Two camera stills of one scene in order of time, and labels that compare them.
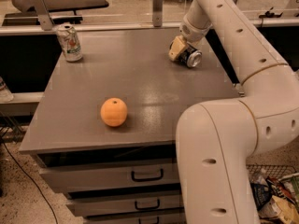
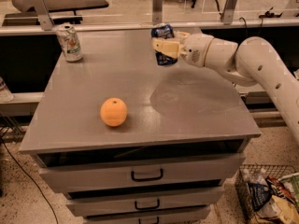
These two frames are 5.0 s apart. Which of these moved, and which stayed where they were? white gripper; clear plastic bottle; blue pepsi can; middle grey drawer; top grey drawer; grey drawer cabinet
Moved: white gripper; blue pepsi can
Stayed: clear plastic bottle; grey drawer cabinet; top grey drawer; middle grey drawer
